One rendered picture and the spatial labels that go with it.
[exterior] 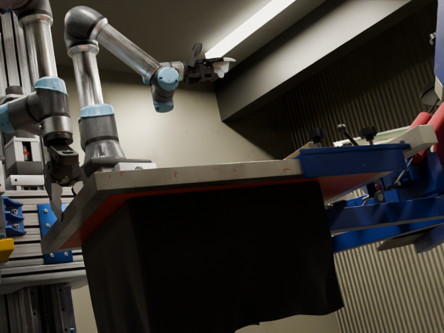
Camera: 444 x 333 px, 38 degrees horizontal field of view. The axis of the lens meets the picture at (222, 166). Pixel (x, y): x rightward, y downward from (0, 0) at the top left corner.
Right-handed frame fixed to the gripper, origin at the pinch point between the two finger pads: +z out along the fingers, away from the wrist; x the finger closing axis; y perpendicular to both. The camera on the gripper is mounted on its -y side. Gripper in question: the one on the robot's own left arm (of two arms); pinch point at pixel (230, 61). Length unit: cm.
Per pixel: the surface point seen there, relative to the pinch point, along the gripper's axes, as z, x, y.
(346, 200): 31, 14, 62
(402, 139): 12, 91, 53
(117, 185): -64, 109, 58
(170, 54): 50, -314, -110
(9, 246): -87, 79, 64
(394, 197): 40, 33, 65
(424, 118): 48, 49, 41
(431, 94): 56, 44, 32
